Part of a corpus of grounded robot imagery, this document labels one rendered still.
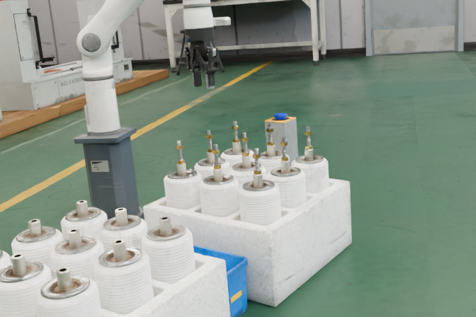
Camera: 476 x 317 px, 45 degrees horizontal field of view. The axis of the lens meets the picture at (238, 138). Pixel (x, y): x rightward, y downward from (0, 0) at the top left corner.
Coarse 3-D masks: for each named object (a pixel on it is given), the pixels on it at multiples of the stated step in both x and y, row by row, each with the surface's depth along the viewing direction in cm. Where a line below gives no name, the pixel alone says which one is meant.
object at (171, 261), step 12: (144, 240) 107; (180, 240) 105; (192, 240) 109; (144, 252) 107; (156, 252) 105; (168, 252) 104; (180, 252) 105; (192, 252) 108; (156, 264) 105; (168, 264) 105; (180, 264) 106; (192, 264) 108; (156, 276) 106; (168, 276) 105; (180, 276) 106
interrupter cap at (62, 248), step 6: (66, 240) 108; (84, 240) 108; (90, 240) 107; (60, 246) 105; (66, 246) 106; (84, 246) 104; (90, 246) 104; (60, 252) 103; (66, 252) 102; (72, 252) 102; (78, 252) 102
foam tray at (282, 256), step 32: (192, 224) 137; (224, 224) 131; (256, 224) 128; (288, 224) 129; (320, 224) 142; (256, 256) 127; (288, 256) 130; (320, 256) 143; (256, 288) 129; (288, 288) 131
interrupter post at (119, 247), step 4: (116, 240) 99; (120, 240) 99; (124, 240) 99; (116, 244) 98; (120, 244) 98; (124, 244) 98; (116, 248) 98; (120, 248) 98; (124, 248) 98; (116, 252) 98; (120, 252) 98; (124, 252) 98; (116, 256) 98; (120, 256) 98; (124, 256) 98
